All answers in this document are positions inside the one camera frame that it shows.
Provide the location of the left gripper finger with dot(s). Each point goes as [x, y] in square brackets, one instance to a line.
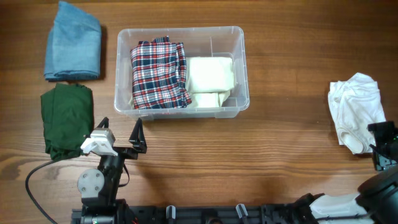
[137, 138]
[104, 123]

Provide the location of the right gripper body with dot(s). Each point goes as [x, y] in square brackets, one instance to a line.
[388, 140]

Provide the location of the white cloth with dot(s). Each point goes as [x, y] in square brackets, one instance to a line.
[354, 104]

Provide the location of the plaid cloth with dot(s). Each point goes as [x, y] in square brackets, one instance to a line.
[159, 75]

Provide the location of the clear plastic storage container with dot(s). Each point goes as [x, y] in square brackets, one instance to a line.
[224, 41]

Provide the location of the cream cloth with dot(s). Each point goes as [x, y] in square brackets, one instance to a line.
[209, 81]

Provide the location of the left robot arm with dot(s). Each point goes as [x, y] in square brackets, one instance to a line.
[99, 186]

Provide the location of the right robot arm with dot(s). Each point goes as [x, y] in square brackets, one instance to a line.
[376, 199]

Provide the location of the dark green folded cloth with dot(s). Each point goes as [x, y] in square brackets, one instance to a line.
[68, 117]

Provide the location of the blue folded towel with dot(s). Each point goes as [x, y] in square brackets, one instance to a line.
[73, 46]

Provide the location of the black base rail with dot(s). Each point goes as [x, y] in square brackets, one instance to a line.
[264, 214]

